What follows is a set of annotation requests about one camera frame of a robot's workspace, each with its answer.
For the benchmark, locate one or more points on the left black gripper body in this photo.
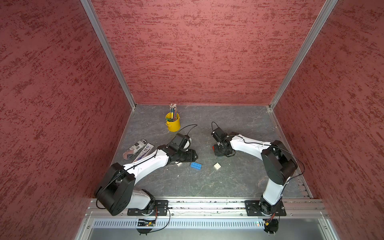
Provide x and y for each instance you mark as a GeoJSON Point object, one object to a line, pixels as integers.
{"type": "Point", "coordinates": [184, 156]}

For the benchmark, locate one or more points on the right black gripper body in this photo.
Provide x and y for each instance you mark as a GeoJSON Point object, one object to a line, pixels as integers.
{"type": "Point", "coordinates": [220, 150]}

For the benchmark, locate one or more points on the light blue long lego brick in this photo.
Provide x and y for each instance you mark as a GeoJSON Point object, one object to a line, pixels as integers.
{"type": "Point", "coordinates": [196, 166]}

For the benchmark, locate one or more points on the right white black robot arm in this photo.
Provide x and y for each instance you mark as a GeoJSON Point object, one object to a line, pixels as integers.
{"type": "Point", "coordinates": [279, 164]}

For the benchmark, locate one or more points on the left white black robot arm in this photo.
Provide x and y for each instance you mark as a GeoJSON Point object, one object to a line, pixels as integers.
{"type": "Point", "coordinates": [116, 191]}

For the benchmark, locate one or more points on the yellow pencil cup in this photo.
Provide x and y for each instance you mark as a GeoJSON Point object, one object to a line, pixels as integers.
{"type": "Point", "coordinates": [173, 126]}

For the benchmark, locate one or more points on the coloured pencils bundle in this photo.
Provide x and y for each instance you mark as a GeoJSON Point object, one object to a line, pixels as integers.
{"type": "Point", "coordinates": [173, 111]}

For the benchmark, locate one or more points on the flag patterned pouch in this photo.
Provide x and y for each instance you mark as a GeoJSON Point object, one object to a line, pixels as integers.
{"type": "Point", "coordinates": [138, 151]}

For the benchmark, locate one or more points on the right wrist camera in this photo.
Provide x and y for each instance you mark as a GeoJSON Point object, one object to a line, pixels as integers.
{"type": "Point", "coordinates": [219, 135]}

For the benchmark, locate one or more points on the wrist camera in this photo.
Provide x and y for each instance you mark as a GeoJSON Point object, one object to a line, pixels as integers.
{"type": "Point", "coordinates": [180, 143]}
{"type": "Point", "coordinates": [219, 135]}

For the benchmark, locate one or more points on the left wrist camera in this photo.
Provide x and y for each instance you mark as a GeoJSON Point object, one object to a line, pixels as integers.
{"type": "Point", "coordinates": [180, 143]}

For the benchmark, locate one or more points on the aluminium front rail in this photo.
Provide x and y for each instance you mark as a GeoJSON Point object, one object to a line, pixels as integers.
{"type": "Point", "coordinates": [235, 208]}

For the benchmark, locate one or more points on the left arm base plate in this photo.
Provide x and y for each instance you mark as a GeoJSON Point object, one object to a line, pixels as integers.
{"type": "Point", "coordinates": [156, 208]}

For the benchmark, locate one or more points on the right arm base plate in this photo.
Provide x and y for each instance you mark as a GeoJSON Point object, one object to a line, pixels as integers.
{"type": "Point", "coordinates": [255, 208]}

